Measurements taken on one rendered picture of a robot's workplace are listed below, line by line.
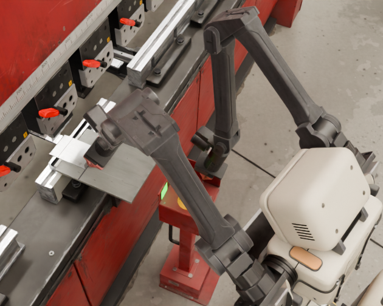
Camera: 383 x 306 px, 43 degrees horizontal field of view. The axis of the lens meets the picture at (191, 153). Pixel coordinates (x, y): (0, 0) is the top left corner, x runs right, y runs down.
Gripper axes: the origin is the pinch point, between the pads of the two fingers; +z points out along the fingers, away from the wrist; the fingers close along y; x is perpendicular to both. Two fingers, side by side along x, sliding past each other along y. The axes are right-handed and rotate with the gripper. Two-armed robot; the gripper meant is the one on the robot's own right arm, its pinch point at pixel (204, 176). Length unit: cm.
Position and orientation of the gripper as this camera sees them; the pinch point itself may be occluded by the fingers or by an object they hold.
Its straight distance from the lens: 170.4
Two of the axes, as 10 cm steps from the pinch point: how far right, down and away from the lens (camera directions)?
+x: -3.8, 7.4, -5.6
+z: -2.6, 5.0, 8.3
